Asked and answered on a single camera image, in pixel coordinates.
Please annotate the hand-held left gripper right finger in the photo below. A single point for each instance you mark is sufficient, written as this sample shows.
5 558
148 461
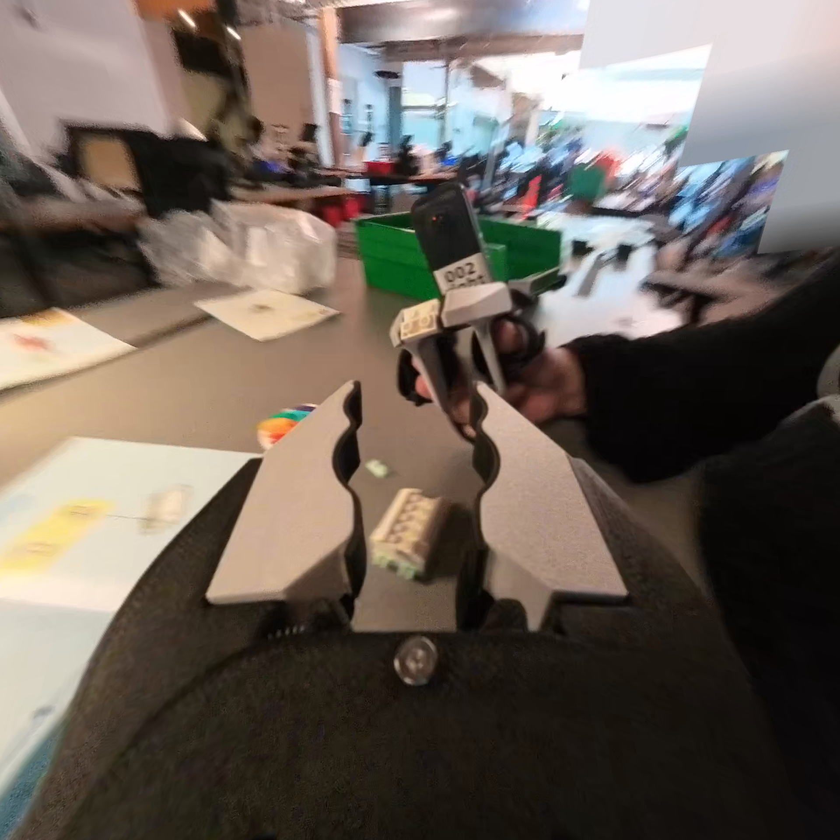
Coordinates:
544 525

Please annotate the white instruction booklet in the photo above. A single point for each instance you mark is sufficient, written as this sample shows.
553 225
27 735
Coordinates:
266 313

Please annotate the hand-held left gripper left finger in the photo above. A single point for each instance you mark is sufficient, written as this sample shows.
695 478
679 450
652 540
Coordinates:
289 518

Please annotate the white tan lego block assembly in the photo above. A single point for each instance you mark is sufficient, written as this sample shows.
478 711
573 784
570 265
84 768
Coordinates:
410 535

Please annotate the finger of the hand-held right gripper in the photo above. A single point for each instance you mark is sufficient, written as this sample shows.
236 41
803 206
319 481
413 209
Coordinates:
479 308
433 367

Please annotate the light blue instruction booklet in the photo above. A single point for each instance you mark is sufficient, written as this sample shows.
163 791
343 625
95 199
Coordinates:
85 525

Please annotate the clear plastic bag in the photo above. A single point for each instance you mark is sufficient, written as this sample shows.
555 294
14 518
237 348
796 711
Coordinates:
249 246

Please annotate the person's black sweater torso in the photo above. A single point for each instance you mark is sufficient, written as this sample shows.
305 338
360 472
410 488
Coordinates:
781 590

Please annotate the pale booklet with red print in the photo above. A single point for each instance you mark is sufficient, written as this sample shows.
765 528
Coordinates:
52 348

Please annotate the green plastic bin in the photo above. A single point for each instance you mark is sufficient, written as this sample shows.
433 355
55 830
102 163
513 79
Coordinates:
394 256

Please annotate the person's right forearm black sleeve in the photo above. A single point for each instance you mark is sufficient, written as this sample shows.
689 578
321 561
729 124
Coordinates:
689 380

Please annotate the small pale green lego plate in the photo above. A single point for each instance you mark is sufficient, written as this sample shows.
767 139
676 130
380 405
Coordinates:
377 468

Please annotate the round rainbow lego disc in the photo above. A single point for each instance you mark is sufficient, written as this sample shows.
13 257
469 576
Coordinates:
282 426

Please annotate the person's right hand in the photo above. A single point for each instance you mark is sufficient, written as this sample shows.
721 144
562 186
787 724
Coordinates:
551 387

